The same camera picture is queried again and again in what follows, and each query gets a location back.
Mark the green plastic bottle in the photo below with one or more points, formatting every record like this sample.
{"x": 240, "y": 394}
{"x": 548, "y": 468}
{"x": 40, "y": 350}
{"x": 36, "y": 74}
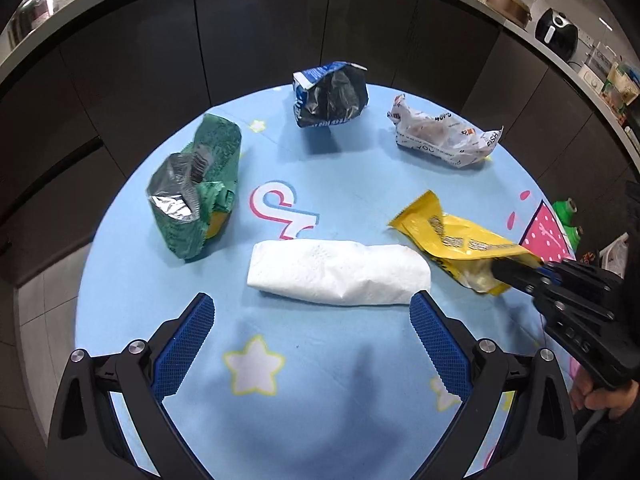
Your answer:
{"x": 565, "y": 210}
{"x": 574, "y": 236}

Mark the green plastic bottle rear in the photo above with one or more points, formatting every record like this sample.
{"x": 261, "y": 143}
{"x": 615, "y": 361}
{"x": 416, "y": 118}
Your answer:
{"x": 565, "y": 210}

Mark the green plastic bottle front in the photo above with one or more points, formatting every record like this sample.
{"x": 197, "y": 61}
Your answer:
{"x": 574, "y": 236}

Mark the blue foil snack bag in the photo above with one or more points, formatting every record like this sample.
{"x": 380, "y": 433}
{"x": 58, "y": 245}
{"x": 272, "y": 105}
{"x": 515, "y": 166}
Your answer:
{"x": 330, "y": 94}

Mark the white plastic storage rack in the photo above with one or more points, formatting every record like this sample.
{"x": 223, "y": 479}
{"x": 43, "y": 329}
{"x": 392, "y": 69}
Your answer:
{"x": 613, "y": 257}

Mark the blue cartoon pig tablecloth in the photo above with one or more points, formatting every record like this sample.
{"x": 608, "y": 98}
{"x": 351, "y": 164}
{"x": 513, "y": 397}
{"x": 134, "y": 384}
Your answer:
{"x": 312, "y": 369}

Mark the brown clay pot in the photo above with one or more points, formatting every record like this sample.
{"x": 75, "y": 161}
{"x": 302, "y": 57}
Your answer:
{"x": 516, "y": 11}

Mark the dark kitchen cabinets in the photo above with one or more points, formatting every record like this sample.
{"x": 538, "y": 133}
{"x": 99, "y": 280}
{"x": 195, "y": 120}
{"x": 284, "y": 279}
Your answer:
{"x": 88, "y": 95}

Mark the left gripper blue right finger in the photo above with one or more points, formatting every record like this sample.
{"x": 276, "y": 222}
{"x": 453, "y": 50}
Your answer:
{"x": 437, "y": 334}

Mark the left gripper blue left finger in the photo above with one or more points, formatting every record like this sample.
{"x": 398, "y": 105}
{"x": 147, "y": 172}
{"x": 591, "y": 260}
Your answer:
{"x": 176, "y": 343}

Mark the person right hand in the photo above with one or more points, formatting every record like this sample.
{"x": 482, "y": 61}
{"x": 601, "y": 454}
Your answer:
{"x": 584, "y": 394}

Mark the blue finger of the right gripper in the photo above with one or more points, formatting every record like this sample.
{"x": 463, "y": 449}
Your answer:
{"x": 552, "y": 271}
{"x": 519, "y": 273}

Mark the green snack bag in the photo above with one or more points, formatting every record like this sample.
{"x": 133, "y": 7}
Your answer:
{"x": 192, "y": 192}

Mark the steel kettle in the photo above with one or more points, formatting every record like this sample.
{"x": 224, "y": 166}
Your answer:
{"x": 29, "y": 15}

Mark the white fish snack wrapper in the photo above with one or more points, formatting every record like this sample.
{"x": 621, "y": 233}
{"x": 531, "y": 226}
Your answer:
{"x": 446, "y": 137}

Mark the black air fryer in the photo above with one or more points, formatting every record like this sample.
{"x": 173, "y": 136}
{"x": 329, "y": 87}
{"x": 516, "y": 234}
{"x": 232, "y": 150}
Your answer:
{"x": 558, "y": 33}

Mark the white paper napkin pack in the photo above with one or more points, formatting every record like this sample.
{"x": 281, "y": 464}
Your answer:
{"x": 338, "y": 272}

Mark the yellow snack wrapper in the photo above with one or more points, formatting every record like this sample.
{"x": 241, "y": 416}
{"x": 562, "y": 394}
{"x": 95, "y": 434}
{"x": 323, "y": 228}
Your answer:
{"x": 462, "y": 248}

